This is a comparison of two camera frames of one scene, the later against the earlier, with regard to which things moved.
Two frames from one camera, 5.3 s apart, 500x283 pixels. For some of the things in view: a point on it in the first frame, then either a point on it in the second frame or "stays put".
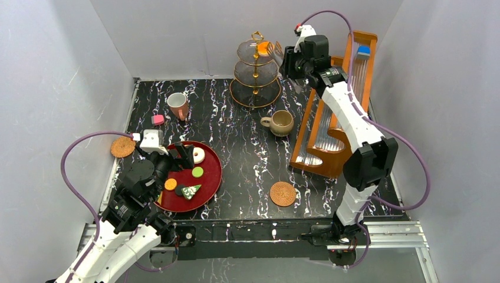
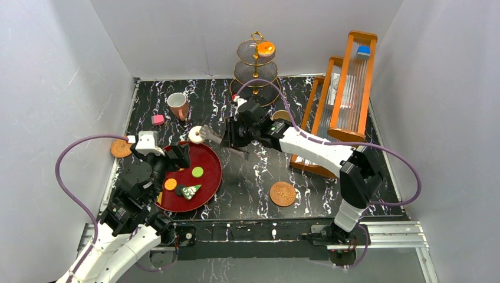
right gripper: (289, 56) to (229, 139)
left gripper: (176, 156) stays put
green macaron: (197, 172) stays put
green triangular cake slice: (189, 191) stays put
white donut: (198, 154) to (192, 136)
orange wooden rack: (328, 151) stays put
